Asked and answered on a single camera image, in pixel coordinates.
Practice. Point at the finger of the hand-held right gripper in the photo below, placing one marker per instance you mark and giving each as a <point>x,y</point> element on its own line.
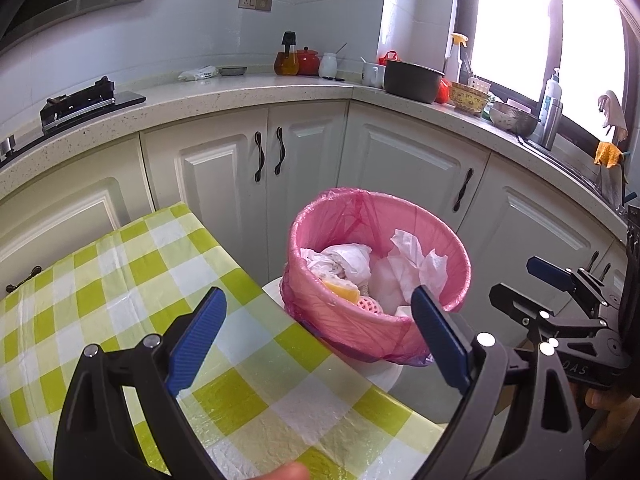
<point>515,302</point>
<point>547,271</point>

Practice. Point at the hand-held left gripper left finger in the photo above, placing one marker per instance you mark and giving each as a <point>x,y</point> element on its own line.
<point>197,340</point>

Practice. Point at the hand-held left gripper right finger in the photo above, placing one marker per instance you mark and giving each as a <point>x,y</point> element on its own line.
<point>440,340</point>

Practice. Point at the pink white foam fruit net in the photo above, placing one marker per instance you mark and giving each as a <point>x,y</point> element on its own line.
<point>372,305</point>

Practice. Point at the white tissue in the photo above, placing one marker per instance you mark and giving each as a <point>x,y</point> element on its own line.
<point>415,260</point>
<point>345,257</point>

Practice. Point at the pink trash bin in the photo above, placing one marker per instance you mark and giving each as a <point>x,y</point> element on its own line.
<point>350,330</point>

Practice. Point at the yellow sponge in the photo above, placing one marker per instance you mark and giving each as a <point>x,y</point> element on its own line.
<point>340,290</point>

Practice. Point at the person's right hand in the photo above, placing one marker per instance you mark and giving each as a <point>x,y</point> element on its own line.
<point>597,400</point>

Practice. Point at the person's left hand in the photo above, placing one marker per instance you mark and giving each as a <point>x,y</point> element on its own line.
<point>280,472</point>

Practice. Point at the green checked tablecloth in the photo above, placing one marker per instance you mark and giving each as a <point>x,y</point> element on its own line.
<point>125,270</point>

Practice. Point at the yellow hanging cloth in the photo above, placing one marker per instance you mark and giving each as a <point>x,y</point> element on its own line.
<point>606,155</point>

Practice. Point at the steel thermos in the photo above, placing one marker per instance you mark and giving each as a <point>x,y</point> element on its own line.
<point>551,127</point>

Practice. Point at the steel bowl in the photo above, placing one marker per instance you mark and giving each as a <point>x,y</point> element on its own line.
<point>512,119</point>

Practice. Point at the white hanging cloth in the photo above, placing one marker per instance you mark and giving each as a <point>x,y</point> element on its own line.
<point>614,112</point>

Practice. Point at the white kitchen base cabinet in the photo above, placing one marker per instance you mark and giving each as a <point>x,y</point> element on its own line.
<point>400,160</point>

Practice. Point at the white pump bottle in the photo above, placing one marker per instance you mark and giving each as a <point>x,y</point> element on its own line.
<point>549,87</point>

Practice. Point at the patterned yellow bowl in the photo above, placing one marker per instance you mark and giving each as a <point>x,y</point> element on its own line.
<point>469,99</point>

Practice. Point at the white spray bottle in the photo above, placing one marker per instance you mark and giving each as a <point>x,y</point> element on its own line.
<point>454,62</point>

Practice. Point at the black cooker pot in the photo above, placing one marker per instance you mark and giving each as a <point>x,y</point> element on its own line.
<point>412,82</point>

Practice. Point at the kitchen window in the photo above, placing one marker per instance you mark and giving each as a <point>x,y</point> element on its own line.
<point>515,20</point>

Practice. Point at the white mug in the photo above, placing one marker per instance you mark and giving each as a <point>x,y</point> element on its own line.
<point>371,75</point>

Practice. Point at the black gas stove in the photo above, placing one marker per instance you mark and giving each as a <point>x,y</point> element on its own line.
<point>75,105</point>

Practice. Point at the red plastic bag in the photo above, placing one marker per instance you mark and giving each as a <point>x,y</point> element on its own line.
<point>389,57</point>

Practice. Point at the small white plastic bag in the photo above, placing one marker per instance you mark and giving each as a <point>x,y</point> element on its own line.
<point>197,74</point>

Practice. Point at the small steel dish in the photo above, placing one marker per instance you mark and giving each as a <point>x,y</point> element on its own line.
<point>232,71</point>

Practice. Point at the amber oil bottle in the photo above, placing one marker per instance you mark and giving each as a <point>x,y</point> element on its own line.
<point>286,62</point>

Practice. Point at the white jar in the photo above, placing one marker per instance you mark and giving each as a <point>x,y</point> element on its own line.
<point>328,66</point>

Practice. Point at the red ceramic pot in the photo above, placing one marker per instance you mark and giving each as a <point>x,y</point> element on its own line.
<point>308,62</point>

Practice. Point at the wall outlet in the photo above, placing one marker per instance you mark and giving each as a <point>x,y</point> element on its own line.
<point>255,1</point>

